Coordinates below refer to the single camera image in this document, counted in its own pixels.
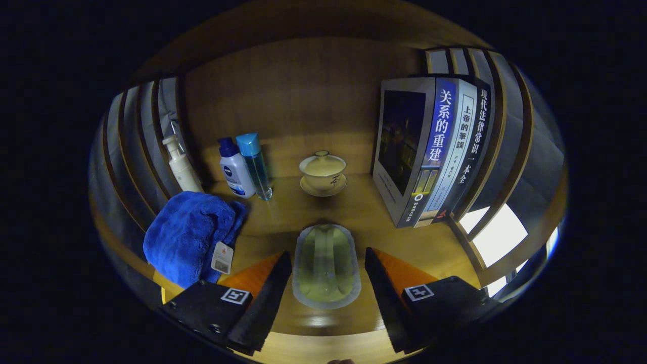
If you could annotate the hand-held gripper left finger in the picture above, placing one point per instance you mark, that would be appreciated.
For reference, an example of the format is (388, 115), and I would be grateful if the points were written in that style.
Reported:
(265, 303)

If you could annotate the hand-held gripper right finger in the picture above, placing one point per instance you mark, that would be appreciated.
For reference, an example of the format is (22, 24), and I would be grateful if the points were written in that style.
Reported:
(391, 303)

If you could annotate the green sponge brush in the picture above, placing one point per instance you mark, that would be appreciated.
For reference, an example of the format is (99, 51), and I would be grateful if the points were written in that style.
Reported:
(326, 268)

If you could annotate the wooden drawer with black knob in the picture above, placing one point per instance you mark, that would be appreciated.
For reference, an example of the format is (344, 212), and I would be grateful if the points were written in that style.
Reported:
(323, 349)

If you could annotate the wooden countertop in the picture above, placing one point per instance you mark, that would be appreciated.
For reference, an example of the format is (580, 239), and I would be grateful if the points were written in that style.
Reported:
(354, 212)

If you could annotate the wooden cabinet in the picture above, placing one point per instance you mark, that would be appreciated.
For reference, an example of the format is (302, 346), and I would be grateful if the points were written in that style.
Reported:
(303, 86)

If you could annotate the blue towel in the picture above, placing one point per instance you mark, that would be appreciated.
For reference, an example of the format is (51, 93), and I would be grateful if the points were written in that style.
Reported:
(187, 232)

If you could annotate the white bottle with blue cap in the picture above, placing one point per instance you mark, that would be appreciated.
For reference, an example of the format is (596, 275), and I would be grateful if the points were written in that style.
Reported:
(236, 174)

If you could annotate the clear teal bottle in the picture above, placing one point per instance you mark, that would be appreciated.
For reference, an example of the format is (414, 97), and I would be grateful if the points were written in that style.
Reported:
(255, 167)

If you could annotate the beige lidded teacup with saucer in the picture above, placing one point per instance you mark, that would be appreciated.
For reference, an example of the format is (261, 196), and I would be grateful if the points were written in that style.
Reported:
(322, 172)

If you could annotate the white pump bottle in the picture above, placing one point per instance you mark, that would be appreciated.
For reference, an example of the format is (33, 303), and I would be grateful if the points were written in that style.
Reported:
(184, 174)

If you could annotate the grey book with blue spine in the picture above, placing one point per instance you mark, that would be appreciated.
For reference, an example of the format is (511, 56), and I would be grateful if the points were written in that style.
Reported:
(404, 136)

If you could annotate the book with pale spine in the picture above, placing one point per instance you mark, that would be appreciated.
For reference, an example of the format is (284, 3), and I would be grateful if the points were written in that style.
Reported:
(457, 146)

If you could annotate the book with dark spine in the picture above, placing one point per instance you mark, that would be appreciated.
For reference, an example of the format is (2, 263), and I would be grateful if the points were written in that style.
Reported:
(477, 146)

